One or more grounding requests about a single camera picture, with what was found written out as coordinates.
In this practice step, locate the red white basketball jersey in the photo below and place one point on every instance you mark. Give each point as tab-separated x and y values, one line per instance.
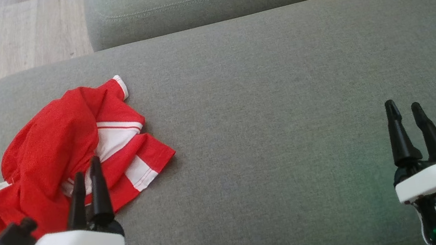
47	148

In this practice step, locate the grey sofa seat cushion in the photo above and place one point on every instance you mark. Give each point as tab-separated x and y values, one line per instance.
265	109

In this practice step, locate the red shorts white trim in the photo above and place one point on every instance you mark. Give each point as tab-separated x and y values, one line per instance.
156	155

